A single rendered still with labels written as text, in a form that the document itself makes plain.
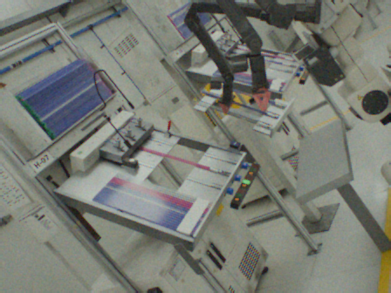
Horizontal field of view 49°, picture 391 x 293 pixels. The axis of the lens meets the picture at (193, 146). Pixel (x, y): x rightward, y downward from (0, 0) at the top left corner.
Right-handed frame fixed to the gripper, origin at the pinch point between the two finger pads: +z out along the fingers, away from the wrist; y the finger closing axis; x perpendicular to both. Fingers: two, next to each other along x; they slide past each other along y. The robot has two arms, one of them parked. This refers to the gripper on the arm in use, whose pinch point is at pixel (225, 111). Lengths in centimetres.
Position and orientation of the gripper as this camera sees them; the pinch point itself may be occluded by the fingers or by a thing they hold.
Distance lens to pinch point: 243.2
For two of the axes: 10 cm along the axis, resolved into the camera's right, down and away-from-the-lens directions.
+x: 8.6, 3.4, -3.7
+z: -0.2, 7.6, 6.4
